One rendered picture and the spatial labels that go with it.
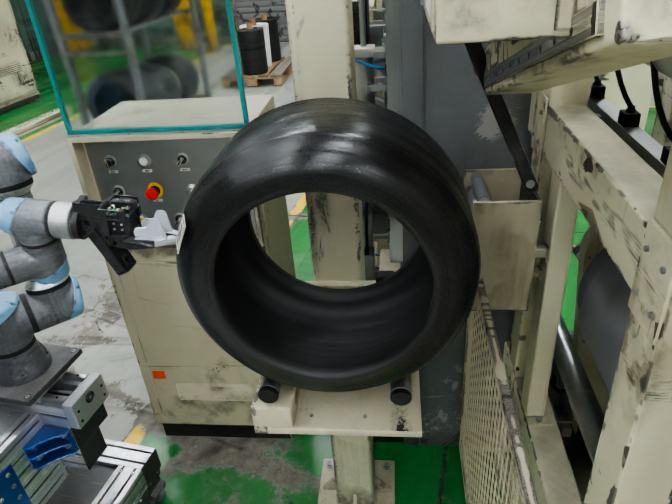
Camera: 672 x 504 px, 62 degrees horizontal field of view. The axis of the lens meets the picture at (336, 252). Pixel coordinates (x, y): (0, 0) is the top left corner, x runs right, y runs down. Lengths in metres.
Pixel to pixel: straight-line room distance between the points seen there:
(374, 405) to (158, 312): 0.98
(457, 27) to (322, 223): 0.85
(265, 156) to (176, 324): 1.21
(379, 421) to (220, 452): 1.18
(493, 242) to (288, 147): 0.60
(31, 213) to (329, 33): 0.70
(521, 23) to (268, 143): 0.47
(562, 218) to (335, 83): 0.59
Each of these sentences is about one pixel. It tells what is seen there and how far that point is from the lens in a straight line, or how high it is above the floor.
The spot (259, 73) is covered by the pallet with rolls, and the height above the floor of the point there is 0.16.
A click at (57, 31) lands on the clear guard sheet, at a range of 1.78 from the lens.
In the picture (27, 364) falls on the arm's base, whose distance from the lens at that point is 1.78.
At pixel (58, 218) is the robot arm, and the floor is 1.29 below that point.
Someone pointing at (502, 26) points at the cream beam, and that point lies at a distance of 0.61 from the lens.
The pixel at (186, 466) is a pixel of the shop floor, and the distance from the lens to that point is 2.36.
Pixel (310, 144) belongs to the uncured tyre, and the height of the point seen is 1.45.
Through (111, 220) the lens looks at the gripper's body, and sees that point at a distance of 1.16.
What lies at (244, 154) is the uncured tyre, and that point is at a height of 1.43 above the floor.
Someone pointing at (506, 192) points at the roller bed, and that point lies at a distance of 1.49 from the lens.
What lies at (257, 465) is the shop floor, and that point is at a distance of 2.29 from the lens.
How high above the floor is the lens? 1.75
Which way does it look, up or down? 30 degrees down
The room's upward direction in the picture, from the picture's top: 4 degrees counter-clockwise
